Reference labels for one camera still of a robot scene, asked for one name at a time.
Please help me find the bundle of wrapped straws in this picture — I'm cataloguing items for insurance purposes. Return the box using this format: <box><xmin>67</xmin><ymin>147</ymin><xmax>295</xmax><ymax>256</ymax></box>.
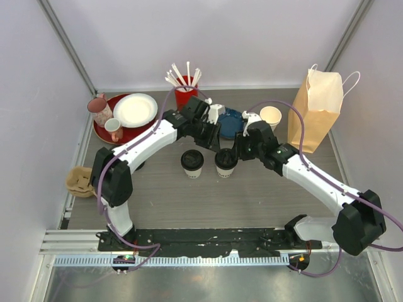
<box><xmin>164</xmin><ymin>61</ymin><xmax>202</xmax><ymax>92</ymax></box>

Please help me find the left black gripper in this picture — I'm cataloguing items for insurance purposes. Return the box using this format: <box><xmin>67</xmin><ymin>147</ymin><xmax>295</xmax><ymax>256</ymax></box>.
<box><xmin>190</xmin><ymin>118</ymin><xmax>221</xmax><ymax>153</ymax></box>

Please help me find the stack of paper cups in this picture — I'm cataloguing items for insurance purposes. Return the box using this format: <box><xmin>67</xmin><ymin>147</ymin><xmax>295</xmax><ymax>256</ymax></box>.
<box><xmin>259</xmin><ymin>106</ymin><xmax>282</xmax><ymax>131</ymax></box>

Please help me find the black lid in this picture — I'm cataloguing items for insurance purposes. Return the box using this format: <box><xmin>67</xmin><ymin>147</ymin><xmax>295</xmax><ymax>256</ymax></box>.
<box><xmin>180</xmin><ymin>149</ymin><xmax>204</xmax><ymax>171</ymax></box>
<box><xmin>215</xmin><ymin>148</ymin><xmax>238</xmax><ymax>170</ymax></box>

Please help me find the small pink-handled mug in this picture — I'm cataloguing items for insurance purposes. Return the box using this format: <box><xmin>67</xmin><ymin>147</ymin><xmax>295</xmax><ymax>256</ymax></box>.
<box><xmin>104</xmin><ymin>118</ymin><xmax>123</xmax><ymax>142</ymax></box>

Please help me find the brown paper bag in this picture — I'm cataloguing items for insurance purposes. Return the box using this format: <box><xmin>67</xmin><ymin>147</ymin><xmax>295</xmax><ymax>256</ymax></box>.
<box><xmin>287</xmin><ymin>64</ymin><xmax>361</xmax><ymax>154</ymax></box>

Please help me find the beige pulp cup carrier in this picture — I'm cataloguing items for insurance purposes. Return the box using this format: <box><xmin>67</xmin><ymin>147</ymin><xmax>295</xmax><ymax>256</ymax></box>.
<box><xmin>65</xmin><ymin>166</ymin><xmax>96</xmax><ymax>198</ymax></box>

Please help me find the white paper cup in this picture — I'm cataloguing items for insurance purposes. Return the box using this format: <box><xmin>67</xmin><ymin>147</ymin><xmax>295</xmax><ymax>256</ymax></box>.
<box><xmin>184</xmin><ymin>167</ymin><xmax>202</xmax><ymax>179</ymax></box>
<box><xmin>216</xmin><ymin>166</ymin><xmax>235</xmax><ymax>178</ymax></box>

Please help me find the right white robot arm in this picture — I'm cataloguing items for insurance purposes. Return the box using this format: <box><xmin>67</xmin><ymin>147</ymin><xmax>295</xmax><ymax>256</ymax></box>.
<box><xmin>231</xmin><ymin>121</ymin><xmax>386</xmax><ymax>255</ymax></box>

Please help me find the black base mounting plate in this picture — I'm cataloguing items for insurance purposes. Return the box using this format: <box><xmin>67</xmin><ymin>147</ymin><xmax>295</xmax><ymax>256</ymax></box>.
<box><xmin>97</xmin><ymin>226</ymin><xmax>324</xmax><ymax>259</ymax></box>

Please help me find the pink floral pitcher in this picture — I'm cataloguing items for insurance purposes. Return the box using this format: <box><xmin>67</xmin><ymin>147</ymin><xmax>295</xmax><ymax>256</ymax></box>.
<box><xmin>87</xmin><ymin>93</ymin><xmax>113</xmax><ymax>128</ymax></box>

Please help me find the red round plate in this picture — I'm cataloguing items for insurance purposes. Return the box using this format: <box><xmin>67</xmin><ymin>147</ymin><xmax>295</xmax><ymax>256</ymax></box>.
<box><xmin>93</xmin><ymin>94</ymin><xmax>157</xmax><ymax>145</ymax></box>

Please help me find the stack of black lids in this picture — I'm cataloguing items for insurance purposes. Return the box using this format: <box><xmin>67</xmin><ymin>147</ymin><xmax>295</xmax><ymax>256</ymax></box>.
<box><xmin>136</xmin><ymin>161</ymin><xmax>145</xmax><ymax>171</ymax></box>

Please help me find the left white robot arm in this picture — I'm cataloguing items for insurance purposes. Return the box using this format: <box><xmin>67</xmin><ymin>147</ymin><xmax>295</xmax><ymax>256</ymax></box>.
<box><xmin>91</xmin><ymin>96</ymin><xmax>225</xmax><ymax>251</ymax></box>

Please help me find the white paper plate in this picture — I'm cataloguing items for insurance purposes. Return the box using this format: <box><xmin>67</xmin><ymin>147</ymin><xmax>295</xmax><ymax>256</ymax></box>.
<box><xmin>113</xmin><ymin>93</ymin><xmax>158</xmax><ymax>128</ymax></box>

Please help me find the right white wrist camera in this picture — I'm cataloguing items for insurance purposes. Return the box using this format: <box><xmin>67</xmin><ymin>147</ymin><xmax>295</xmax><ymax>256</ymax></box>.
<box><xmin>242</xmin><ymin>111</ymin><xmax>261</xmax><ymax>137</ymax></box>

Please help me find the red cylindrical straw holder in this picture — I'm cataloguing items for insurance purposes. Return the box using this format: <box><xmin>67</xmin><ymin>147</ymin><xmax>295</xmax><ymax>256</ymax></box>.
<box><xmin>174</xmin><ymin>86</ymin><xmax>198</xmax><ymax>111</ymax></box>

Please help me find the blue leaf-shaped dish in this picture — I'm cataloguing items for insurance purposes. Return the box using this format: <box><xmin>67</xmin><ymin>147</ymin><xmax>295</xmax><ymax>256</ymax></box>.
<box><xmin>218</xmin><ymin>108</ymin><xmax>244</xmax><ymax>139</ymax></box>

